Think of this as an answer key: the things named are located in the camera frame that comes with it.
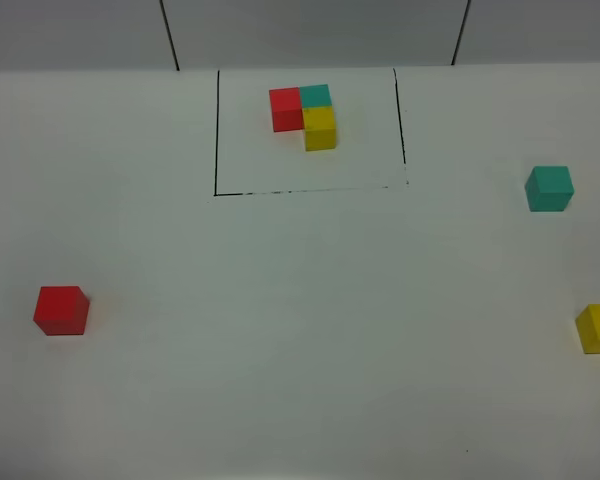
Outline teal template block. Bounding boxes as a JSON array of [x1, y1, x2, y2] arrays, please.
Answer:
[[299, 84, 332, 109]]

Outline red template block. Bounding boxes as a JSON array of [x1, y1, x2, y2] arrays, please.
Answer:
[[269, 87, 304, 132]]

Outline yellow template block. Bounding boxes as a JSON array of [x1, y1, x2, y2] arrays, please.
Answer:
[[302, 106, 337, 151]]

